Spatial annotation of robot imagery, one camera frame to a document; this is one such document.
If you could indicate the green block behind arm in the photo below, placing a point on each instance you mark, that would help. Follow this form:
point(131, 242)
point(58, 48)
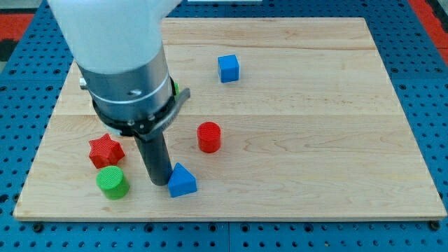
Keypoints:
point(176, 89)

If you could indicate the blue cube block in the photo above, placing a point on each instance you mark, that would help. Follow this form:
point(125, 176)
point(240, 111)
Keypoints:
point(228, 68)

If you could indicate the red star block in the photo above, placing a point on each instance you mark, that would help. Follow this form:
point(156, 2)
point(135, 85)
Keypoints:
point(105, 152)

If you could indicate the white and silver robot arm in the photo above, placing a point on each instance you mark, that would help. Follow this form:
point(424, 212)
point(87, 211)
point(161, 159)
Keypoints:
point(117, 45)

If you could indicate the red cylinder block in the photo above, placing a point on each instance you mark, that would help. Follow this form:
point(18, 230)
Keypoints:
point(209, 137)

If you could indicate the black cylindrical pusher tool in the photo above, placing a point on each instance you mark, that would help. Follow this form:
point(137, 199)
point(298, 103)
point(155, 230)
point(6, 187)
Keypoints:
point(156, 159)

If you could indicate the blue triangle block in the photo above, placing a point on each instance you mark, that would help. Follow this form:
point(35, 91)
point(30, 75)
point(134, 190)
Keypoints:
point(181, 182)

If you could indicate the green cylinder block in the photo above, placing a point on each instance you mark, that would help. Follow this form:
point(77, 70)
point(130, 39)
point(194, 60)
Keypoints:
point(112, 182)

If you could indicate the wooden board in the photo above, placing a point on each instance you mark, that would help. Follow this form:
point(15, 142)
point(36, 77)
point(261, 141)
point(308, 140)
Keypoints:
point(312, 131)

